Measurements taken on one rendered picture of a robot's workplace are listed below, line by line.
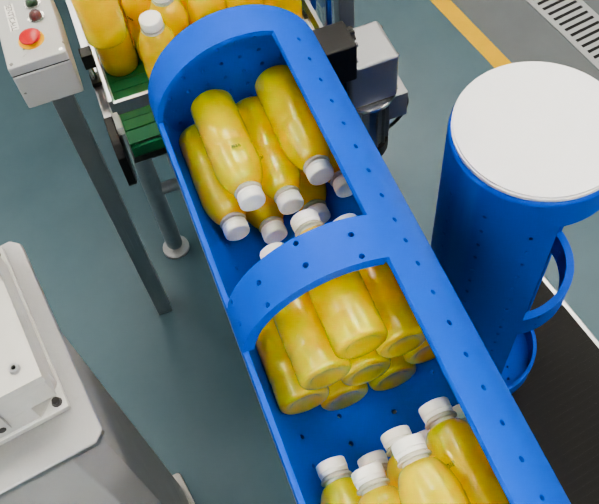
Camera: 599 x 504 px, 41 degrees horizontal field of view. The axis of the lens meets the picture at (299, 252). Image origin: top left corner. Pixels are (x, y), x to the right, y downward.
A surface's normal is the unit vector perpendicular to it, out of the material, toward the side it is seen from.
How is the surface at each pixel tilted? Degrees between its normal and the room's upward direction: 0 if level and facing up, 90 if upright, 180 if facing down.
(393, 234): 33
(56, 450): 0
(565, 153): 0
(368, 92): 90
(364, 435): 10
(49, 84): 90
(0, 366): 2
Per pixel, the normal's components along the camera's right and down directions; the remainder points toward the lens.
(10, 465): -0.07, -0.51
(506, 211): -0.46, 0.78
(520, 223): -0.25, 0.84
